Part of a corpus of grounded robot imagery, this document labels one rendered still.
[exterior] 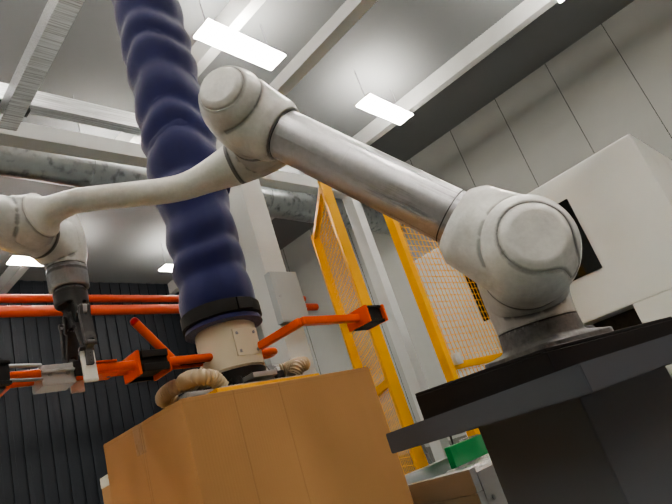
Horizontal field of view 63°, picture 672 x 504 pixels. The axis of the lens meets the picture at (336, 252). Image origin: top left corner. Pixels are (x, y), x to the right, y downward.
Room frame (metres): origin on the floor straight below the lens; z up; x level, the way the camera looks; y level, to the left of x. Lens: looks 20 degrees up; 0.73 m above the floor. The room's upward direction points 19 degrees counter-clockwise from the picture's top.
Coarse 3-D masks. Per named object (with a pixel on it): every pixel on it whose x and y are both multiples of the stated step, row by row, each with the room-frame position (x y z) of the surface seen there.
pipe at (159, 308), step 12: (0, 300) 7.89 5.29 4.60; (12, 300) 8.03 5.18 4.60; (24, 300) 8.18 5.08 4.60; (36, 300) 8.32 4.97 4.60; (48, 300) 8.48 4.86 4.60; (96, 300) 9.14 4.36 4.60; (108, 300) 9.32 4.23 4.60; (120, 300) 9.51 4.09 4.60; (132, 300) 9.70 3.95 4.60; (144, 300) 9.90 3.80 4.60; (156, 300) 10.11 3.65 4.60; (168, 300) 10.32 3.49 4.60; (0, 312) 7.58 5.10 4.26; (12, 312) 7.72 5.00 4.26; (24, 312) 7.86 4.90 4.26; (36, 312) 8.00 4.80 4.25; (48, 312) 8.15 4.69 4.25; (60, 312) 8.30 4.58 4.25; (96, 312) 8.79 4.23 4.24; (108, 312) 8.96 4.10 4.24; (120, 312) 9.14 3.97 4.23; (132, 312) 9.33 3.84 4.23; (144, 312) 9.53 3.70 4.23; (156, 312) 9.73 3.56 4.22; (168, 312) 9.94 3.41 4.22
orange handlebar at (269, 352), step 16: (304, 320) 1.36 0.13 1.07; (320, 320) 1.40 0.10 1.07; (336, 320) 1.45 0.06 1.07; (352, 320) 1.50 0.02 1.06; (272, 336) 1.42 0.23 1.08; (272, 352) 1.58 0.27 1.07; (112, 368) 1.21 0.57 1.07; (128, 368) 1.24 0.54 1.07; (176, 368) 1.38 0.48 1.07; (16, 384) 1.09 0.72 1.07; (32, 384) 1.12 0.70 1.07
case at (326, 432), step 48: (288, 384) 1.35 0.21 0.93; (336, 384) 1.48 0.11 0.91; (144, 432) 1.24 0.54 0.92; (192, 432) 1.14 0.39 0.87; (240, 432) 1.22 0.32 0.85; (288, 432) 1.32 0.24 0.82; (336, 432) 1.44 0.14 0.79; (384, 432) 1.57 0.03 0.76; (144, 480) 1.27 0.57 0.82; (192, 480) 1.14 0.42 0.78; (240, 480) 1.20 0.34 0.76; (288, 480) 1.30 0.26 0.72; (336, 480) 1.40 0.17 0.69; (384, 480) 1.53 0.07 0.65
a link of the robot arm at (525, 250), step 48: (240, 96) 0.83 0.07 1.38; (240, 144) 0.91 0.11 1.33; (288, 144) 0.89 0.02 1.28; (336, 144) 0.87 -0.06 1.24; (384, 192) 0.87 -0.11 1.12; (432, 192) 0.86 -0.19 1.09; (480, 192) 0.83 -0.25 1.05; (480, 240) 0.82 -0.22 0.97; (528, 240) 0.78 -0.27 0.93; (576, 240) 0.80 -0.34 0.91; (528, 288) 0.83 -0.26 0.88
